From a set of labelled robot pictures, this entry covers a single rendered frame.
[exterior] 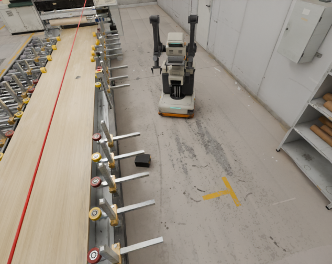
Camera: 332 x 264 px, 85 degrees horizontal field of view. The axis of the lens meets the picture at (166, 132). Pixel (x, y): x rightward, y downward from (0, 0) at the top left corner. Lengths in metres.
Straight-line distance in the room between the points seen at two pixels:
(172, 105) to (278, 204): 2.01
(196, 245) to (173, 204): 0.49
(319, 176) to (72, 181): 2.72
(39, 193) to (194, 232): 1.52
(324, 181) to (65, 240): 2.70
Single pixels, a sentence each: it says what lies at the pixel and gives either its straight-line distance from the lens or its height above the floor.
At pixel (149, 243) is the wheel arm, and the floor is 0.82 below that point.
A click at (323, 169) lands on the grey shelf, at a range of 3.02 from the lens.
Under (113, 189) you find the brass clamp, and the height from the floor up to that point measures 0.85.
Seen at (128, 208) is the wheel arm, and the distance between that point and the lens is 1.45.
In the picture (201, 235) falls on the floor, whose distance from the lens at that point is 2.24.
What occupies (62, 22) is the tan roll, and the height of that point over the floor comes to 1.05.
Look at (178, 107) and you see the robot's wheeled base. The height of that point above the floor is 0.26.
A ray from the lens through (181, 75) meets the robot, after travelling 2.82.
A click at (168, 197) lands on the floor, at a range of 2.37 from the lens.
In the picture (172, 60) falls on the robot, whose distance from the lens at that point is 2.70.
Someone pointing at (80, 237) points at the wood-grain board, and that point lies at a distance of 1.43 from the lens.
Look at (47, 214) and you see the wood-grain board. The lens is 1.60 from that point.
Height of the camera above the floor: 2.16
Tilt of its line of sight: 46 degrees down
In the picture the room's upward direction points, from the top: 4 degrees counter-clockwise
